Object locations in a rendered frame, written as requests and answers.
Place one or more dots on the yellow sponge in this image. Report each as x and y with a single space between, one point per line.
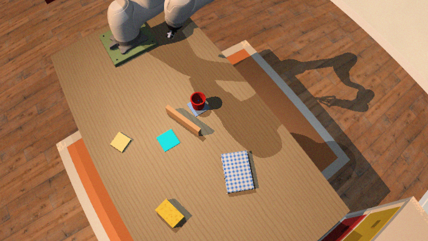
169 213

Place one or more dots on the blue and white checkered cloth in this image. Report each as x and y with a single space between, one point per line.
237 172

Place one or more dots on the red cup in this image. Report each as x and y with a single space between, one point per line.
194 100

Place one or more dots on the pale yellow square pad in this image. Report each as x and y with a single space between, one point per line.
120 142

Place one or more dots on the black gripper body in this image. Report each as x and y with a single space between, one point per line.
172 28

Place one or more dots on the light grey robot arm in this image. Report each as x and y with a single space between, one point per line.
126 17

